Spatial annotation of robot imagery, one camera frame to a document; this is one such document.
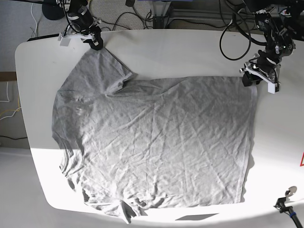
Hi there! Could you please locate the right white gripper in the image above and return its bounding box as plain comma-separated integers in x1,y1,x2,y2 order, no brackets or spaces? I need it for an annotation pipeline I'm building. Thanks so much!
57,19,104,50

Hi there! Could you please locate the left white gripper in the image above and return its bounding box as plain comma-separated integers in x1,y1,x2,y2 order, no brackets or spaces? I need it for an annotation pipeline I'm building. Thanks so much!
239,53,281,94

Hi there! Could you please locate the grey T-shirt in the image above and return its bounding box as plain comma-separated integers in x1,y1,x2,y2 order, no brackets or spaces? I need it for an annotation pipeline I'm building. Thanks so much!
52,49,257,223

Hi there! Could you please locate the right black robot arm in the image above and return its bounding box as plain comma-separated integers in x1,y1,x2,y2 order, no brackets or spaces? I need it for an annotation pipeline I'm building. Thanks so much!
56,0,104,50

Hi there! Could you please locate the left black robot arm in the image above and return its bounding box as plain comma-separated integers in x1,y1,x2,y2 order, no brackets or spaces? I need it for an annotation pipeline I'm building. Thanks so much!
240,0,304,94

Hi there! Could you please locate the black round stand base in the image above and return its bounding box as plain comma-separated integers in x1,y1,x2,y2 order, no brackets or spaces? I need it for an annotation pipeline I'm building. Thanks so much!
42,0,68,20

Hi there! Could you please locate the red triangle warning sticker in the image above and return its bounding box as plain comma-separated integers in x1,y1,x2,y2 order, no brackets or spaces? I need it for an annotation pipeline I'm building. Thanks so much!
300,153,304,167

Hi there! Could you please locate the silver round table grommet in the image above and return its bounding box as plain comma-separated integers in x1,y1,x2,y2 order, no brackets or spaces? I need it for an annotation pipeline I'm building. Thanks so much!
285,186,297,197

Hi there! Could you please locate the black cable bundle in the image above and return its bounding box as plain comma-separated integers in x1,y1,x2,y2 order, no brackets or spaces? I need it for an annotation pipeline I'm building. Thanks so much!
219,0,266,60

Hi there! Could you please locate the aluminium frame post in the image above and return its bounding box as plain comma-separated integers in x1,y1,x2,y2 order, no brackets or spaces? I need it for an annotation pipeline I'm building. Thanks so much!
149,0,171,29

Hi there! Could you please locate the white cable on floor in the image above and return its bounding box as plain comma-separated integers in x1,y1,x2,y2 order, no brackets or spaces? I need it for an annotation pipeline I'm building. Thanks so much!
30,1,39,38

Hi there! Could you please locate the black camera clamp mount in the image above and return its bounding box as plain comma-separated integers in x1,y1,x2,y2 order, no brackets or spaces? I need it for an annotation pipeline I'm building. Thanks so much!
274,197,303,228

